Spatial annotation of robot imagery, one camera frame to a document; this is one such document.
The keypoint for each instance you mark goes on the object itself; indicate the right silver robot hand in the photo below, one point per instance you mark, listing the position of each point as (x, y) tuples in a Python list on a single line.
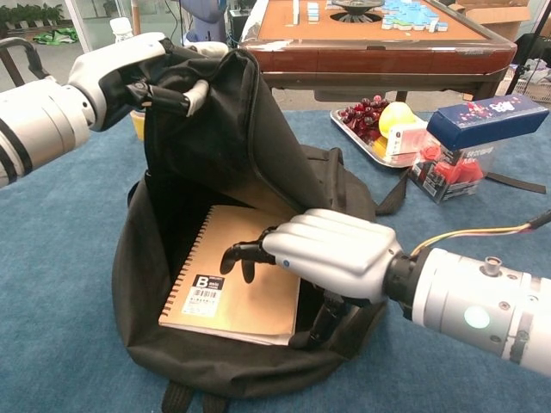
[(336, 254)]

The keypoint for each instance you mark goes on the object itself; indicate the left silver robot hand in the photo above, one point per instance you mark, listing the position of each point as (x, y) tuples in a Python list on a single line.
[(107, 64)]

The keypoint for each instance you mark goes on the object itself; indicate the kraft cover spiral notebook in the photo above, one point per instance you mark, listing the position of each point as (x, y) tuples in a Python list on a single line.
[(241, 301)]

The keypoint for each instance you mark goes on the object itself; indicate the black fabric backpack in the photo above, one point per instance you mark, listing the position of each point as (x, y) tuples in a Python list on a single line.
[(206, 142)]

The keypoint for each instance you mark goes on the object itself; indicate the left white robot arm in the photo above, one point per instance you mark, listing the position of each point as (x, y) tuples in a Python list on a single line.
[(39, 125)]

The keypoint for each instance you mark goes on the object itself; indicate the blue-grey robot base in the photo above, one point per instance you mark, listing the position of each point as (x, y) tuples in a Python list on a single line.
[(202, 17)]

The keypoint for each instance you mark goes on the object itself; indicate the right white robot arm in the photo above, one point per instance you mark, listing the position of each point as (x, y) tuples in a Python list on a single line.
[(473, 297)]

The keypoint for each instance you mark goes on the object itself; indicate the clear plastic water bottle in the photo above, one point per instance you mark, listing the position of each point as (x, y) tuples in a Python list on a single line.
[(120, 28)]

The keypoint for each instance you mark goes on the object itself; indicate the green cloth on floor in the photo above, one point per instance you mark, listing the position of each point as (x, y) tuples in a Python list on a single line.
[(56, 36)]

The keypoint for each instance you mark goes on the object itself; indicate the yellow tape roll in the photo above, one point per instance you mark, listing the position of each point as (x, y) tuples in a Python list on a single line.
[(138, 125)]

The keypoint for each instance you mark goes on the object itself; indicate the green potted plants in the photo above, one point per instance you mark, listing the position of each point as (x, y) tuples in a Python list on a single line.
[(30, 15)]

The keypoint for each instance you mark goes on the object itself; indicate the dark table leg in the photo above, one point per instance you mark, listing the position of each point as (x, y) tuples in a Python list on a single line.
[(12, 69)]

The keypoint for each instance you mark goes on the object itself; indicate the small orange fruit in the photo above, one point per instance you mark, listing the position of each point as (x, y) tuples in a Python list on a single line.
[(379, 147)]

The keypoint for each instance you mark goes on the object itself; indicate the metal tray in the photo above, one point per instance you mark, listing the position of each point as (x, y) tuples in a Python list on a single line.
[(351, 132)]

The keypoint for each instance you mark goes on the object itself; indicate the white pink small box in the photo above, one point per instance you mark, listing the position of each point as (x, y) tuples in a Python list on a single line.
[(404, 137)]

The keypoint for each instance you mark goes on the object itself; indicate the clear box with red cups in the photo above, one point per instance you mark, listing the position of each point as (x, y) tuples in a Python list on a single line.
[(452, 180)]

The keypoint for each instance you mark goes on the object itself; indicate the red grape bunch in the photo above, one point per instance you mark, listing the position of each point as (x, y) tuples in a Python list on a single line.
[(363, 116)]

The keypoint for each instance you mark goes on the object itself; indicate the blue tablecloth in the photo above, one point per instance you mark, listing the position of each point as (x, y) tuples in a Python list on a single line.
[(473, 206)]

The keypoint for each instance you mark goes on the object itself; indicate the yellow round fruit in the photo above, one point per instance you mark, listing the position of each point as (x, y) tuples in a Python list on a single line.
[(396, 116)]

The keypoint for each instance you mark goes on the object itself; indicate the white upright mahjong tile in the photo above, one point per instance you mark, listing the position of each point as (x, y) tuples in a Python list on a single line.
[(295, 10)]

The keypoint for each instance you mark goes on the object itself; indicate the brown mahjong table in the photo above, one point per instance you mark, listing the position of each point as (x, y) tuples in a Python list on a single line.
[(366, 60)]

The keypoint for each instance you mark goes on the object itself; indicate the dark blue long box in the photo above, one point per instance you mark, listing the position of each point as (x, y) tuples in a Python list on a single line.
[(486, 122)]

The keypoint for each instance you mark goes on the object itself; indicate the blue white mahjong tile pair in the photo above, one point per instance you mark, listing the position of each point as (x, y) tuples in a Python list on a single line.
[(313, 12)]

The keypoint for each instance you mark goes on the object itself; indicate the blue mahjong tile pile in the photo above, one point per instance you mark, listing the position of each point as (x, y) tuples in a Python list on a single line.
[(409, 15)]

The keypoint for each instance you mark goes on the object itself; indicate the black tripod stand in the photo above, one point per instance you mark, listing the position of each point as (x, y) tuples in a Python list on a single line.
[(522, 69)]

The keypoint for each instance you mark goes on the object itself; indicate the cardboard box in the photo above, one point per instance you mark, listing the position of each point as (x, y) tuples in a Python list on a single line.
[(503, 21)]

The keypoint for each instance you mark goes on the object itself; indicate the white frame glass partition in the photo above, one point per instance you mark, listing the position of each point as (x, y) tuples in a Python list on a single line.
[(82, 17)]

